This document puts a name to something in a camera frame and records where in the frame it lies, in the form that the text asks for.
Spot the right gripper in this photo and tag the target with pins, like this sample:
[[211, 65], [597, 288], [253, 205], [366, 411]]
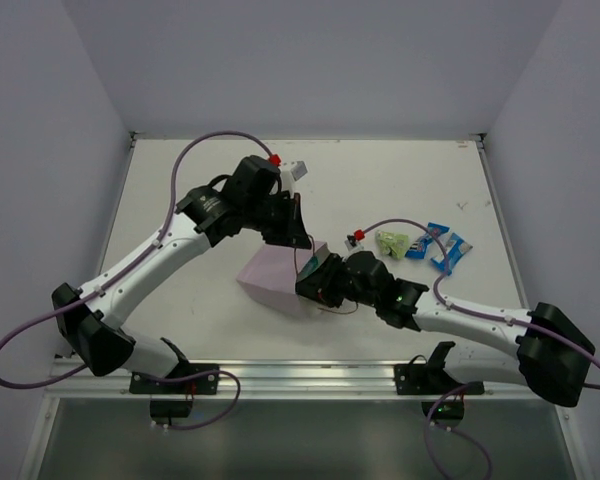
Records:
[[325, 276]]

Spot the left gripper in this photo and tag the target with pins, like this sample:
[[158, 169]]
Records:
[[287, 220]]

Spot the teal Fox's candy bag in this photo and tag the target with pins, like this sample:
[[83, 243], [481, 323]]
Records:
[[310, 266]]

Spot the pink paper bag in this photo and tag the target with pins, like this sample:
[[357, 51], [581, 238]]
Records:
[[269, 278]]

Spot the green snack packet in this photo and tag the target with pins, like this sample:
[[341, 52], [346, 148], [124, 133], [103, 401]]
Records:
[[394, 245]]

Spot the blue M&M snack packet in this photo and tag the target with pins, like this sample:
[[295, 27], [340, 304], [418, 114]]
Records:
[[419, 248]]

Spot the blue cookie snack packet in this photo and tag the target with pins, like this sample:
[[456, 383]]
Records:
[[455, 249]]

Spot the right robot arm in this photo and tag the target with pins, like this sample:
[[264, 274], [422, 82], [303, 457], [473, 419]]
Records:
[[541, 348]]

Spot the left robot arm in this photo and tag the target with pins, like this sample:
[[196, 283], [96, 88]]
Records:
[[257, 196]]

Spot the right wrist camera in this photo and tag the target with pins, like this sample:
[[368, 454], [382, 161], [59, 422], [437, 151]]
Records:
[[353, 245]]

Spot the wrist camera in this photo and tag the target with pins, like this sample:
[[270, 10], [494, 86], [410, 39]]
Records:
[[353, 245], [291, 173]]

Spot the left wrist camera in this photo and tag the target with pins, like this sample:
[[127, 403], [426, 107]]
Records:
[[291, 173]]

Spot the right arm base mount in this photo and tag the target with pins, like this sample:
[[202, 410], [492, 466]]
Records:
[[423, 376]]

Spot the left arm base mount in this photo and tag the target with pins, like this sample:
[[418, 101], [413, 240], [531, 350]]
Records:
[[171, 403]]

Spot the aluminium table rail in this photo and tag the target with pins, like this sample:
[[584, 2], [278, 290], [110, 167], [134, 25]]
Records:
[[263, 380]]

